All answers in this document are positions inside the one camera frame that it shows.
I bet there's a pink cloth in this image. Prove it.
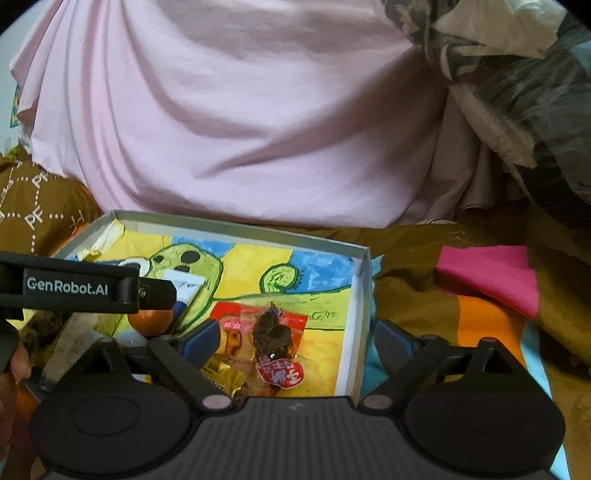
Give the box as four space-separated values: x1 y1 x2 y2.
9 0 490 229

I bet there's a shallow box with crayon drawing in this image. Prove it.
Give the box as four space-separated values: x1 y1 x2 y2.
50 210 373 398

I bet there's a small orange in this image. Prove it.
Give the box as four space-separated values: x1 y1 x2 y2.
126 308 174 338

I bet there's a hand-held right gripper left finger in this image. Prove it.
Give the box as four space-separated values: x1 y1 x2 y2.
76 318 234 412

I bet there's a red snack packet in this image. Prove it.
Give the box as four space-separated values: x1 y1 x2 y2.
209 304 308 372

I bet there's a wall poster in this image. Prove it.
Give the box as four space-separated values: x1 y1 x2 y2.
8 82 25 129

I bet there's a person's left hand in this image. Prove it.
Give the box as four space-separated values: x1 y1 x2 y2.
0 345 33 418

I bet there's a brown patterned blanket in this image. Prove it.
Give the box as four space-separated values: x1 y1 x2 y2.
0 143 105 342

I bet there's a clear plastic bag of clothes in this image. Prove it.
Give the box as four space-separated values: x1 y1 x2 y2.
381 0 591 220

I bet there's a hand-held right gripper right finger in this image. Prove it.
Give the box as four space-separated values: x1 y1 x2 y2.
358 319 522 412

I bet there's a blue and white snack packet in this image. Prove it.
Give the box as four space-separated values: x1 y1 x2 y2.
163 270 207 334

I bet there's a rice cracker bar clear wrap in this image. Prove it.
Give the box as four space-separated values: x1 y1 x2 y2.
42 313 103 385

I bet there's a dark dried snack packet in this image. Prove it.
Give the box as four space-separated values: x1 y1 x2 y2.
251 301 306 392

